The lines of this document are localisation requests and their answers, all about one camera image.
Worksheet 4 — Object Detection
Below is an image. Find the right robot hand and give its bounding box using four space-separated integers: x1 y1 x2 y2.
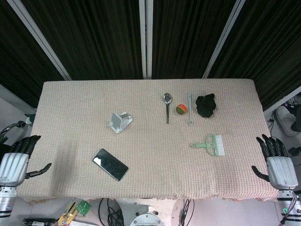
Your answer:
251 134 299 190

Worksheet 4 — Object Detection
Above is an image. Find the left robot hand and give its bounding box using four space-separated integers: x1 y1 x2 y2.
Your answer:
0 135 52 187

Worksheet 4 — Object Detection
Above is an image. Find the black smartphone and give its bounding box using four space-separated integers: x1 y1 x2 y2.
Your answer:
92 148 129 182

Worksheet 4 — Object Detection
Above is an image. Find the round grey robot base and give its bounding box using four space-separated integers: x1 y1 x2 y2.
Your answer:
129 207 163 226

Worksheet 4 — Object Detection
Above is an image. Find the white folding phone stand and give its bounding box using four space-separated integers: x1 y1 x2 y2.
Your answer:
108 112 134 134

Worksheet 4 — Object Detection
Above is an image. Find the white shoe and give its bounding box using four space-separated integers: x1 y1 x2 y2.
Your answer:
275 105 297 137

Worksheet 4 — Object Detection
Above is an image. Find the green brush with white bristles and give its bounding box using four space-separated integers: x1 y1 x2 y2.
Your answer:
189 134 226 157

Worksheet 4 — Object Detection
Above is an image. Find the yellow circuit board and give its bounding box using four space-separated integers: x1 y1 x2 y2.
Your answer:
57 201 77 226

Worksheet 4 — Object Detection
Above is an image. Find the green circuit board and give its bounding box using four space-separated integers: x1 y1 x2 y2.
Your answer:
75 200 92 217

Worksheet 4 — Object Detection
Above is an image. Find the black crumpled cloth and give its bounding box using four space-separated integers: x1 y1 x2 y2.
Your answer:
195 93 217 118

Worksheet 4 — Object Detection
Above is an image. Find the white toothbrush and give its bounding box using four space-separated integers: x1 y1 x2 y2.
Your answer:
187 93 194 126

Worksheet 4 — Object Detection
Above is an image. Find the metal spoon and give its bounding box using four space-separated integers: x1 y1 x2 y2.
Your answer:
163 92 173 124

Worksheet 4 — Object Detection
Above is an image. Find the beige waffle tablecloth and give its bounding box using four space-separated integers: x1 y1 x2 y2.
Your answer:
16 78 280 204

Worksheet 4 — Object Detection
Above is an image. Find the black floor cable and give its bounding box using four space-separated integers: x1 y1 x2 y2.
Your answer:
179 199 195 226

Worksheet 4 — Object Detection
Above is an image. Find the black cable bundle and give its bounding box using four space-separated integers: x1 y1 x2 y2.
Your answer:
98 198 125 226

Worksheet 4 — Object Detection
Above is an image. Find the white partition frame post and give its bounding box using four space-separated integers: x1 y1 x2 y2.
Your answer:
201 0 248 79
4 0 72 81
138 0 154 80

